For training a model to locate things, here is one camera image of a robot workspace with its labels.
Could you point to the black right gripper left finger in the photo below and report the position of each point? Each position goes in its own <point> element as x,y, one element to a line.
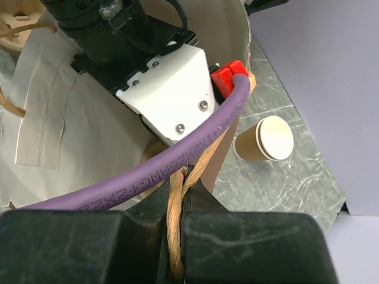
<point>55,246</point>

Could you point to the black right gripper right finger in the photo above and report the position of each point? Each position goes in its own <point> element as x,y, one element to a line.
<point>221,246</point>

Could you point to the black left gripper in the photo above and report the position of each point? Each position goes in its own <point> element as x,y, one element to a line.
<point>117,38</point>

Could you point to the brown paper takeout bag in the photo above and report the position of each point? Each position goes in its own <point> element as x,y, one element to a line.
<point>69,144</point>

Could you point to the brown paper cups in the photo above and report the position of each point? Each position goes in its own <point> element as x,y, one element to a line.
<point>270,139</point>

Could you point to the brown pulp cup carrier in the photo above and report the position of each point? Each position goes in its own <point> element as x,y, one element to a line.
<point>14,14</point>

